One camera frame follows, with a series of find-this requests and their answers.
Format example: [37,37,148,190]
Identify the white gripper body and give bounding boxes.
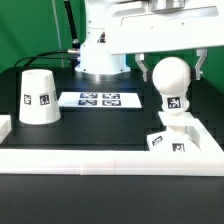
[105,0,224,54]

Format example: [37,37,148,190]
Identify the white lamp shade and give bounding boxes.
[19,69,61,125]

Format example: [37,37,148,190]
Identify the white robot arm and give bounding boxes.
[76,0,224,80]

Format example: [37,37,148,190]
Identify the white lamp bulb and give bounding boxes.
[152,57,191,115]

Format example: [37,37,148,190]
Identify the black cable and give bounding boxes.
[14,49,81,68]

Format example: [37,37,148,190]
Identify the white lamp base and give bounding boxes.
[147,111,200,153]

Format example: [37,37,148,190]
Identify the white marker tag sheet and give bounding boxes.
[58,92,141,108]

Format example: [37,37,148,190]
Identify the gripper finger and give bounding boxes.
[193,48,208,80]
[135,53,148,82]

